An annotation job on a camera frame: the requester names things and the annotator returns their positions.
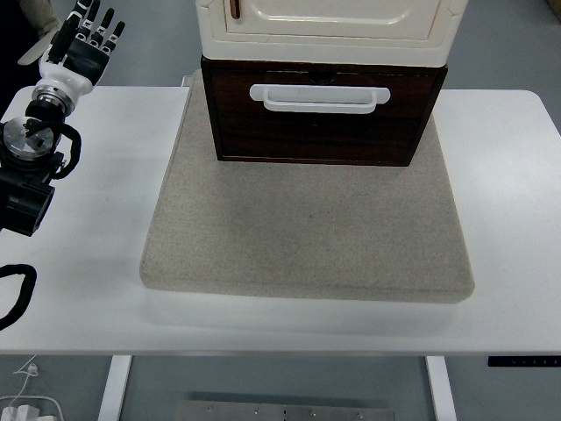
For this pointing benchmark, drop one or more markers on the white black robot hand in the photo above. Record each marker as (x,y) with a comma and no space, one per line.
(83,57)

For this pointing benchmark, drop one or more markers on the dark wood drawer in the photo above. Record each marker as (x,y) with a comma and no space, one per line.
(315,131)

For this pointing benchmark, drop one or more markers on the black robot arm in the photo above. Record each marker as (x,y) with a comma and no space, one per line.
(26,201)

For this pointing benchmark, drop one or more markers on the dark wood drawer housing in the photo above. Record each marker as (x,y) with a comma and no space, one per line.
(263,66)

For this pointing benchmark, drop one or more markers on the cream plastic cabinet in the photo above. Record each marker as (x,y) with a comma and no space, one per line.
(333,44)

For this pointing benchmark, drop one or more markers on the white chair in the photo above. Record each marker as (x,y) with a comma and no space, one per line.
(33,52)

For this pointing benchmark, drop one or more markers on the person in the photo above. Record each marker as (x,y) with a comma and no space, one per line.
(41,17)

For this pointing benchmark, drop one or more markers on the beige fabric mat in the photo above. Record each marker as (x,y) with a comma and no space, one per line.
(307,228)

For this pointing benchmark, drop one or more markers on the white table leg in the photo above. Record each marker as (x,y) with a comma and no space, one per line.
(440,390)
(115,390)

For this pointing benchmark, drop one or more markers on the white power adapter tray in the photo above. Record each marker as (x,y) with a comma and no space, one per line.
(24,412)

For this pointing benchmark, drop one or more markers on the brown cardboard box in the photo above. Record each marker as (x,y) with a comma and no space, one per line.
(556,2)

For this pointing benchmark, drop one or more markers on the black table control panel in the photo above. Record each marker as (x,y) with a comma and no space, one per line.
(521,361)

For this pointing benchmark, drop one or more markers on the small white bracket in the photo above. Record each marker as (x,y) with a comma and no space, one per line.
(187,80)

